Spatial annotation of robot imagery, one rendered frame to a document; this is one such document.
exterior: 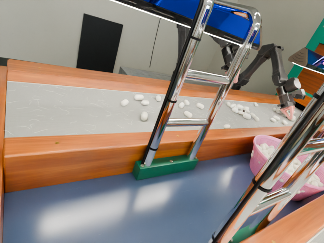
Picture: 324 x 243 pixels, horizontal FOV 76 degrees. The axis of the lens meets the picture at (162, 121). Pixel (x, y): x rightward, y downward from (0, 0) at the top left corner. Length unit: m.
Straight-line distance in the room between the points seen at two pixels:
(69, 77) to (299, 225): 0.75
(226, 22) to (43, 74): 0.58
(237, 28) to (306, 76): 1.31
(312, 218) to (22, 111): 0.73
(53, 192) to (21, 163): 0.09
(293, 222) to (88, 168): 0.46
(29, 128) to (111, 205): 0.25
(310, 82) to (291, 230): 1.51
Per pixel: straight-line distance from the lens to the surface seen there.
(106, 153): 0.48
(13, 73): 0.77
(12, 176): 0.48
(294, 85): 1.41
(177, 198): 0.55
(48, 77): 0.77
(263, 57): 1.65
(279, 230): 0.52
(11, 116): 0.59
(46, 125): 0.56
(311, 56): 1.16
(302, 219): 0.60
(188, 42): 0.41
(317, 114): 0.28
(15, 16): 2.66
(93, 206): 0.48
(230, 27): 0.67
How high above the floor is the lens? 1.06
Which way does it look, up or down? 27 degrees down
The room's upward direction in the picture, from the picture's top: 21 degrees clockwise
